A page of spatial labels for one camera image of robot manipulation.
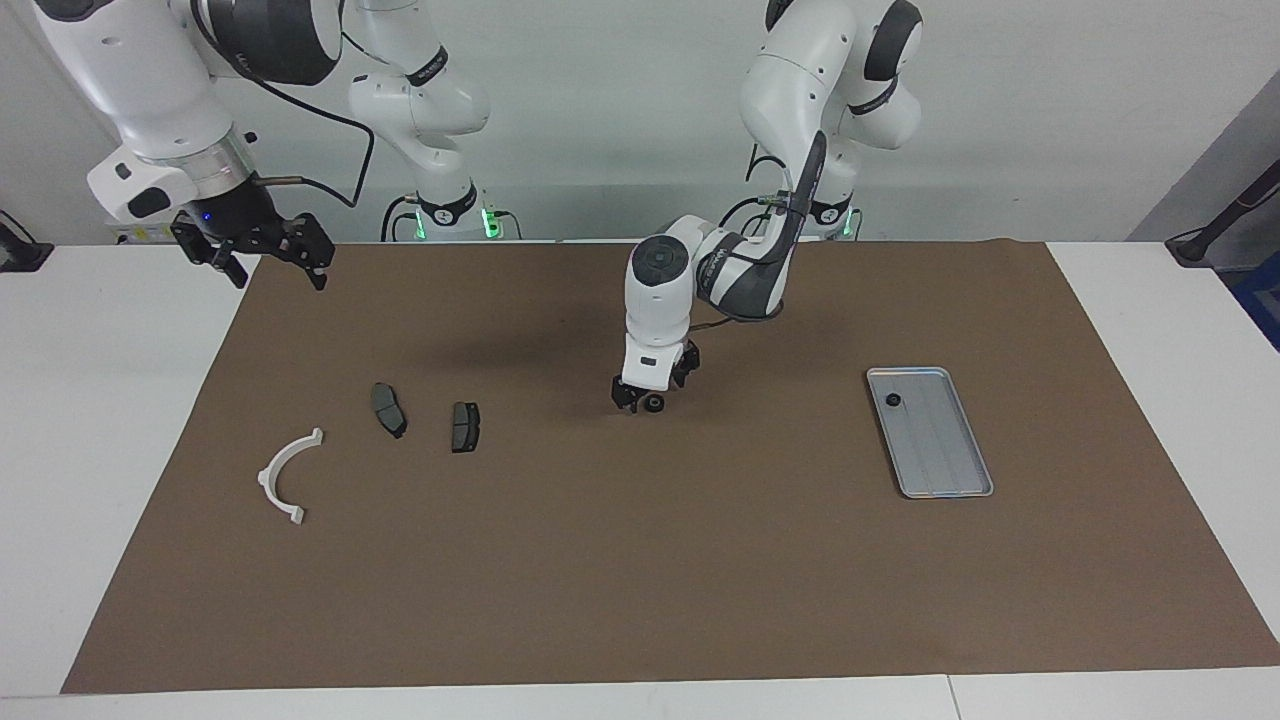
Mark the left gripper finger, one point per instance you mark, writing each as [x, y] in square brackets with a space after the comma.
[680, 382]
[625, 402]

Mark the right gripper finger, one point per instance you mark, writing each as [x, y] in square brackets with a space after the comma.
[236, 272]
[317, 278]

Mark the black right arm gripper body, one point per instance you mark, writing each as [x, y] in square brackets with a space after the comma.
[250, 225]

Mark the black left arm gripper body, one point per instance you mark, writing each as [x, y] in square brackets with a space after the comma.
[690, 360]

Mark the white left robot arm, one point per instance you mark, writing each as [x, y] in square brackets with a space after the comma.
[790, 90]

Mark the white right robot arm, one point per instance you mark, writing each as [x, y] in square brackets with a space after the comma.
[130, 70]

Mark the silver metal tray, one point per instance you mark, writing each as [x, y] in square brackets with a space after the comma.
[940, 450]

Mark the white power box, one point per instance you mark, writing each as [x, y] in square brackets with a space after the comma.
[140, 235]

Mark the curved dark grey brake pad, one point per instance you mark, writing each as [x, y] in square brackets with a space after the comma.
[388, 410]

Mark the brown table mat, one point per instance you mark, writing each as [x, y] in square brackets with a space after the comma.
[640, 560]

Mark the rectangular dark grey brake pad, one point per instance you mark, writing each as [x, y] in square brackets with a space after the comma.
[465, 428]

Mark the black desk clamp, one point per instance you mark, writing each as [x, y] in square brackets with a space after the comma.
[25, 255]

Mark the blue bin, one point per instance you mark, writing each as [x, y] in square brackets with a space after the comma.
[1262, 300]

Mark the white curved plastic bracket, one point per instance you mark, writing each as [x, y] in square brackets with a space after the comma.
[265, 480]

